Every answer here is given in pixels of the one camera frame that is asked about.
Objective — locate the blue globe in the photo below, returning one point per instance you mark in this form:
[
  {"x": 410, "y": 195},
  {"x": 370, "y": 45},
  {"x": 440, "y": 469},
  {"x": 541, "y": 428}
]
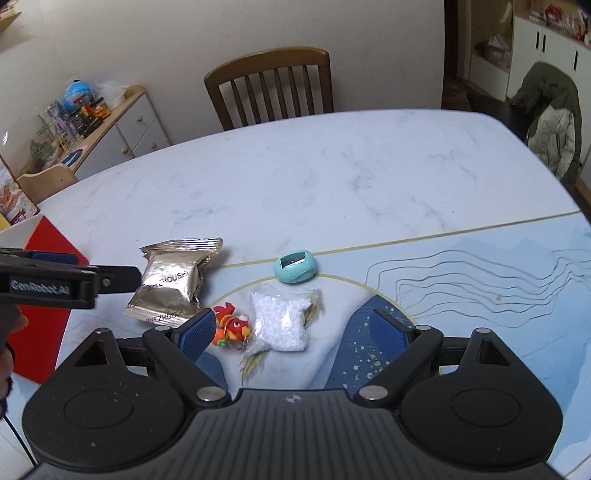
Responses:
[{"x": 78, "y": 97}]

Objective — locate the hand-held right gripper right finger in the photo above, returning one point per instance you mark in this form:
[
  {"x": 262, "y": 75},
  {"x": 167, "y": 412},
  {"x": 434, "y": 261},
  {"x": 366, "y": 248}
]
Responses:
[{"x": 388, "y": 330}]

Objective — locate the red storage box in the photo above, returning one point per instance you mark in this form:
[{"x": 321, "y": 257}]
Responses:
[{"x": 46, "y": 235}]

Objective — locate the clear bag of white beads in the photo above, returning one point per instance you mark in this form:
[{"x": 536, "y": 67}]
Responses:
[{"x": 279, "y": 318}]

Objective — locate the small wooden chair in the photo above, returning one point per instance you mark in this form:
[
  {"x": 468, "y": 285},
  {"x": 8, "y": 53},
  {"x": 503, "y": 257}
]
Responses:
[{"x": 46, "y": 180}]

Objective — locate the wooden wall shelf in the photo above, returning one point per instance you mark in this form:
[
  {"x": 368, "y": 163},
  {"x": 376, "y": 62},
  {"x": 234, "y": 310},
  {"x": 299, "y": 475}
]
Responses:
[{"x": 9, "y": 21}]

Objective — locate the green padded jacket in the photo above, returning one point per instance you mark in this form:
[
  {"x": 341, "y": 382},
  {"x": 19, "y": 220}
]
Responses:
[{"x": 551, "y": 120}]

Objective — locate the silver snack packet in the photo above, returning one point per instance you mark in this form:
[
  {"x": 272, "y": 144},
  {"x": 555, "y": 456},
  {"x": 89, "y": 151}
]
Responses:
[{"x": 171, "y": 286}]

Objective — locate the purple toy figure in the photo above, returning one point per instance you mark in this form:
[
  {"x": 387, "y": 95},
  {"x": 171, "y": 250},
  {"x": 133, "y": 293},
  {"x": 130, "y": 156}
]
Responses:
[{"x": 62, "y": 122}]

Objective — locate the white cabinet with wooden top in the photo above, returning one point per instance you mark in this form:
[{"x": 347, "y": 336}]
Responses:
[{"x": 134, "y": 134}]

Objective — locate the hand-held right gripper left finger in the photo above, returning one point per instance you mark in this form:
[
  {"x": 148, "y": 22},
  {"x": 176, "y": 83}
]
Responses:
[{"x": 198, "y": 332}]

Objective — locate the teal oval sharpener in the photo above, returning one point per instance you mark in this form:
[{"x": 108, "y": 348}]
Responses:
[{"x": 295, "y": 270}]

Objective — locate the person's left hand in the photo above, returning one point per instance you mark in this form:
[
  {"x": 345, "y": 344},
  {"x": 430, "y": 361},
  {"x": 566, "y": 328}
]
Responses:
[{"x": 8, "y": 327}]

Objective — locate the clear plastic bag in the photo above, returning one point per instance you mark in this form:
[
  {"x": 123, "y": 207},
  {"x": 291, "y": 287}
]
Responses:
[{"x": 111, "y": 92}]

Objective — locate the clutter of packets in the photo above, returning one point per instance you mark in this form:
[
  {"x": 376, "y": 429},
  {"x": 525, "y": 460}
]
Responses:
[{"x": 563, "y": 16}]

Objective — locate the small green plant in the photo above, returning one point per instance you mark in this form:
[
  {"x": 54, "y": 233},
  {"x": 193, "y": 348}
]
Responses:
[{"x": 44, "y": 145}]

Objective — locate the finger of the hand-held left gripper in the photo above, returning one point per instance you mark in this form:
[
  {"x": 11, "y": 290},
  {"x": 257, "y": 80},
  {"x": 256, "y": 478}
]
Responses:
[
  {"x": 69, "y": 284},
  {"x": 51, "y": 257}
]

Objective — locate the wooden dining chair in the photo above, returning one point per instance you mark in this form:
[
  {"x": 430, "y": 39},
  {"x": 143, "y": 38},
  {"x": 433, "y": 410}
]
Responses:
[{"x": 272, "y": 87}]

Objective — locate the printed cardboard box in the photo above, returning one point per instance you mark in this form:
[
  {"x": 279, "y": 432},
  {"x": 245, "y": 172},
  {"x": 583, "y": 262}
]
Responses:
[{"x": 16, "y": 198}]

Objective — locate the red orange toy figure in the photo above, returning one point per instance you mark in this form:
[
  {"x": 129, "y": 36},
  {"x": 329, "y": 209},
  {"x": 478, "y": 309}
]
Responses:
[{"x": 233, "y": 327}]

